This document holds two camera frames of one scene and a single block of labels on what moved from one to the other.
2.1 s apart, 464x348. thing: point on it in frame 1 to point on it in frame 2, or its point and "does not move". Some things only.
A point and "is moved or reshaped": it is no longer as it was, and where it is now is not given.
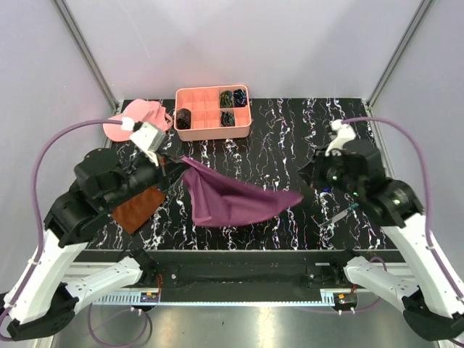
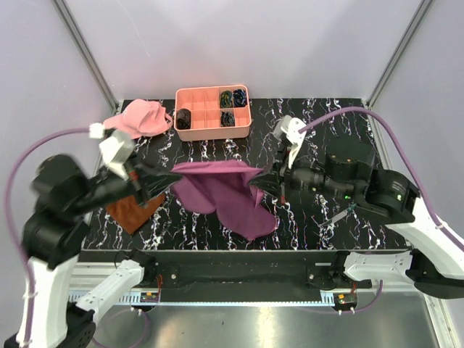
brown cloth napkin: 135,213 does not move
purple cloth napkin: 219,200 is moved or reshaped
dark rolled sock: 183,119 does not move
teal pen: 341,214 does not move
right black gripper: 311,171 to 270,180
